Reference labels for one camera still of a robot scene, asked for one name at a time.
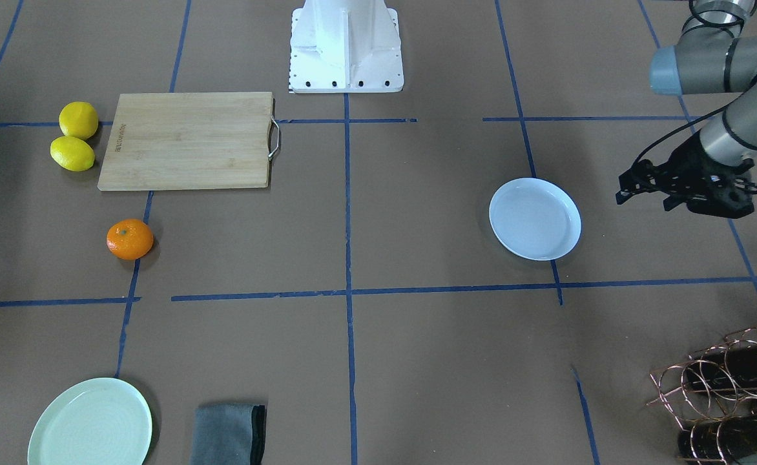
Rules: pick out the orange fruit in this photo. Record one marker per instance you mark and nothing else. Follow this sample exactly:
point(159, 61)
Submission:
point(130, 239)

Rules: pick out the yellow lemon near board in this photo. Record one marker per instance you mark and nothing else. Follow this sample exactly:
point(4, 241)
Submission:
point(72, 154)

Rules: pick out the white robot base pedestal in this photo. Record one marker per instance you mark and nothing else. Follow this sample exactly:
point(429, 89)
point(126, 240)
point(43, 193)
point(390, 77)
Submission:
point(345, 46)

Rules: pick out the copper wire bottle rack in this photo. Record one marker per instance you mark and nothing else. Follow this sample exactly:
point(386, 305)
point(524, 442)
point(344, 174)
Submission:
point(712, 397)

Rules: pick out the light blue plate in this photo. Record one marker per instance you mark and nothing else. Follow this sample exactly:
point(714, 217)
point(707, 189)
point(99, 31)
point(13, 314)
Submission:
point(535, 219)

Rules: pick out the yellow lemon outer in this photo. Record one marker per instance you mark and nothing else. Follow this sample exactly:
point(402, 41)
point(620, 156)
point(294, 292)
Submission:
point(78, 119)

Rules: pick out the light green plate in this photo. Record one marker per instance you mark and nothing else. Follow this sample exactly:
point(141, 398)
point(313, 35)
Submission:
point(98, 421)

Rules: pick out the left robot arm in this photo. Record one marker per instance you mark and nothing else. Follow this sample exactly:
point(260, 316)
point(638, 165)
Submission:
point(712, 57)

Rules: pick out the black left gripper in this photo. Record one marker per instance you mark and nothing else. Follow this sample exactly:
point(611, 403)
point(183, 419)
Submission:
point(690, 161)

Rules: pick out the bamboo cutting board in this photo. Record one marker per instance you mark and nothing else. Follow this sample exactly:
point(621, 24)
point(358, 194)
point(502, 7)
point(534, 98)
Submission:
point(176, 141)

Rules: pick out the grey folded cloth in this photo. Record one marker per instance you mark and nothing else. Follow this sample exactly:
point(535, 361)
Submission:
point(229, 433)

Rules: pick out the dark green wine bottle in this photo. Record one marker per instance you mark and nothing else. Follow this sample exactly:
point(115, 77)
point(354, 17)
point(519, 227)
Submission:
point(724, 371)

